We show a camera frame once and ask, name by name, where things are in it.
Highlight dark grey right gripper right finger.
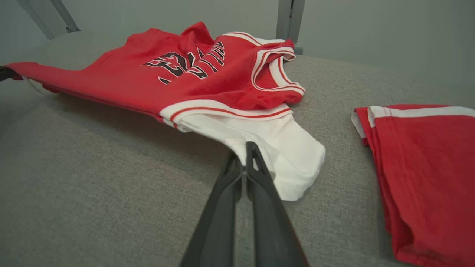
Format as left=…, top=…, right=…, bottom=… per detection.
left=245, top=141, right=309, bottom=267

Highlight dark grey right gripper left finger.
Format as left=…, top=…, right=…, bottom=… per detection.
left=180, top=150, right=244, bottom=267

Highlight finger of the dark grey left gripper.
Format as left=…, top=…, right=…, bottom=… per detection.
left=0, top=66, right=17, bottom=82

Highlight red basketball jersey white sleeves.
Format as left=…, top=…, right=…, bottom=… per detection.
left=4, top=21, right=326, bottom=202

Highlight grey slanted support bar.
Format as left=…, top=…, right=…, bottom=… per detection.
left=16, top=0, right=56, bottom=40
left=50, top=0, right=81, bottom=33

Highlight grey fabric sofa seat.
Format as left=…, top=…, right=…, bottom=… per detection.
left=0, top=29, right=475, bottom=267

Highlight grey partition post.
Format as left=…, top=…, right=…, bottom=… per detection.
left=276, top=0, right=294, bottom=41
left=288, top=0, right=307, bottom=55

